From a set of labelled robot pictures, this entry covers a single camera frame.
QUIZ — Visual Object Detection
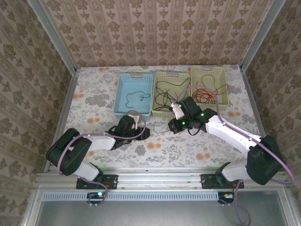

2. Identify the dark green cable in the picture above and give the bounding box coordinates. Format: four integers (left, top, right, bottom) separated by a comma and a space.
125, 91, 151, 109
152, 122, 170, 135

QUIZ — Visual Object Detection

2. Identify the thin red cable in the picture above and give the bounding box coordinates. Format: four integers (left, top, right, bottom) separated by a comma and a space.
200, 74, 229, 97
192, 88, 216, 105

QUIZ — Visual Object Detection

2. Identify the thin black cable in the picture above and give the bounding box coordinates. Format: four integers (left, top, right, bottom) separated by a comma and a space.
154, 77, 191, 113

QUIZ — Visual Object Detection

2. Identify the narrow cream plastic basket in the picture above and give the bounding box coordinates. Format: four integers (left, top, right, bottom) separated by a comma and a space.
190, 65, 230, 112

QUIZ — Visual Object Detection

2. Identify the wide cream plastic basket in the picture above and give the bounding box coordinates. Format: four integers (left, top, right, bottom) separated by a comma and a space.
151, 72, 191, 118

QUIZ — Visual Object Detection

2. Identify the floral tablecloth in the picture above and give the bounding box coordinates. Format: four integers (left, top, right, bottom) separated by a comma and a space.
54, 65, 262, 169

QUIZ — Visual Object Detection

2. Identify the blue plastic basket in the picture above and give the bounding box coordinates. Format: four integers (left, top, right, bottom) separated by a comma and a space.
113, 73, 154, 120

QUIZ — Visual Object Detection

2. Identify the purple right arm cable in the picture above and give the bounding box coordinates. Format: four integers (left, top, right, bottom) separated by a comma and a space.
173, 86, 296, 225

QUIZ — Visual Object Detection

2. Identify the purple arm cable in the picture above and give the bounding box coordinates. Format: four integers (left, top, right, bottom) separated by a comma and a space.
173, 86, 296, 225
57, 110, 146, 209

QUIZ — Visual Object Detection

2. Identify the aluminium mounting rail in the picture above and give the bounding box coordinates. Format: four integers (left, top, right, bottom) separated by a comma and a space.
35, 171, 286, 191

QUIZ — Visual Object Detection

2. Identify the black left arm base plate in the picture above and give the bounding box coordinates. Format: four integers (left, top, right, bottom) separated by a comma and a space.
76, 174, 119, 190

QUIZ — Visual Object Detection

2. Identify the grey slotted cable duct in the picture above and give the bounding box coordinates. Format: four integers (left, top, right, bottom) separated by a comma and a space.
43, 191, 219, 201

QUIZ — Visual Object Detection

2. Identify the aluminium table side rail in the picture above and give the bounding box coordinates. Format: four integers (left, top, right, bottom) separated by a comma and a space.
44, 70, 79, 174
239, 65, 286, 175

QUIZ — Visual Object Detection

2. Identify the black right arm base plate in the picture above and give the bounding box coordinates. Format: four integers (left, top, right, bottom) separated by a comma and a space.
201, 173, 245, 190

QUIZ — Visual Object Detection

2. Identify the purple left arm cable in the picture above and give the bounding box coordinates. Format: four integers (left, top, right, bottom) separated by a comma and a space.
57, 110, 146, 209

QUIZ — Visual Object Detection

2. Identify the aluminium corner post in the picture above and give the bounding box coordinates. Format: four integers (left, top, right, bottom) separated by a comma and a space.
26, 0, 78, 74
239, 0, 286, 71

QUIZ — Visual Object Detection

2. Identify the aluminium lower frame bar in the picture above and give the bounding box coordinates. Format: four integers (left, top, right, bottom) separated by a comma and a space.
278, 188, 301, 226
22, 188, 44, 226

